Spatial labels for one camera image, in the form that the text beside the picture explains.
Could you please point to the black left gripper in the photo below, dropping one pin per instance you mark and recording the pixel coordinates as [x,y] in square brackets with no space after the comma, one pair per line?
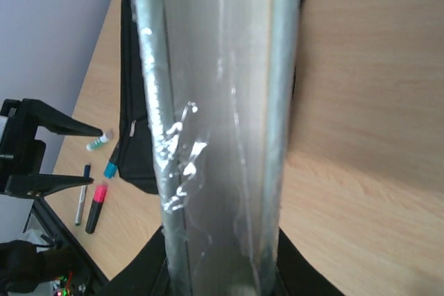
[22,153]

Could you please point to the grey plastic-wrapped notebook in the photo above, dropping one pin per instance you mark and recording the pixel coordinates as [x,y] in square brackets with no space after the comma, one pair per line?
[222,136]

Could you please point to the black student bag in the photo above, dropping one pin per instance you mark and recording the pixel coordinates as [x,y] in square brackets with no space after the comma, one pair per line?
[135,102]

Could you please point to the blue-capped white pen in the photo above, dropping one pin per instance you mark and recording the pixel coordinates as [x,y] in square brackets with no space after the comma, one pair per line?
[83,191]

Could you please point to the green glue stick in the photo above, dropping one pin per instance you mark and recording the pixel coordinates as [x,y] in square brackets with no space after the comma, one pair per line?
[100,141]

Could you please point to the pink highlighter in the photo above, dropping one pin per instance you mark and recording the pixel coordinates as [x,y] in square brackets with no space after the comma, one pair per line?
[96,207]

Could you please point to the blue highlighter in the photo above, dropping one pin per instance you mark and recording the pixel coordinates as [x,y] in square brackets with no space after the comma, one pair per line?
[112,165]

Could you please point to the black aluminium frame rail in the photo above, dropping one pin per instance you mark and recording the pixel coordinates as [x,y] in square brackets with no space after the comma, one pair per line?
[89,279]

